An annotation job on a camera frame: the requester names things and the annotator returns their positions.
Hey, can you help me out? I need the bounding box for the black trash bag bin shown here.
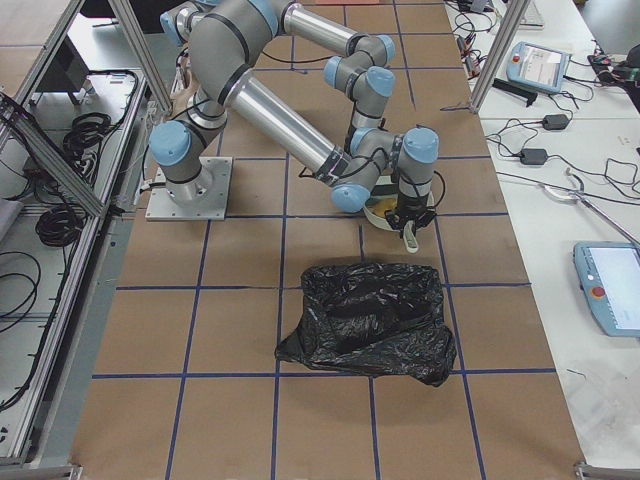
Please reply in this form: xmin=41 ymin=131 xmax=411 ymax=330
xmin=275 ymin=263 xmax=457 ymax=387

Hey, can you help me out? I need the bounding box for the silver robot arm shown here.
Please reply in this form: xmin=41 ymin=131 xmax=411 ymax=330
xmin=149 ymin=1 xmax=439 ymax=235
xmin=160 ymin=1 xmax=395 ymax=154

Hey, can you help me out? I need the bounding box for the yellow potato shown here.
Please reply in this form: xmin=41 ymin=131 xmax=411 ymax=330
xmin=372 ymin=198 xmax=397 ymax=217

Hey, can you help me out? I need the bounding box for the aluminium frame post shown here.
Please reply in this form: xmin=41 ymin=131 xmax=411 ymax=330
xmin=468 ymin=0 xmax=530 ymax=114

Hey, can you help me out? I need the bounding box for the teach pendant tablet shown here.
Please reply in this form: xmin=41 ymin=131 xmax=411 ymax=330
xmin=506 ymin=42 xmax=570 ymax=94

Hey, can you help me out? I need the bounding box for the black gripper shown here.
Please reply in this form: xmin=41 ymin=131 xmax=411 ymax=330
xmin=385 ymin=194 xmax=433 ymax=233

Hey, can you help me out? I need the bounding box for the black power adapter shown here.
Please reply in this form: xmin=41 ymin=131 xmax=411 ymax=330
xmin=541 ymin=114 xmax=571 ymax=131

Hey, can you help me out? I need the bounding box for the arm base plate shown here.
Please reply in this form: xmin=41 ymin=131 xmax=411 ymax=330
xmin=145 ymin=157 xmax=233 ymax=221

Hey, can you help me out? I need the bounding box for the pale green plastic dustpan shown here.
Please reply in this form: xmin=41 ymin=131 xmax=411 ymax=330
xmin=363 ymin=175 xmax=436 ymax=254

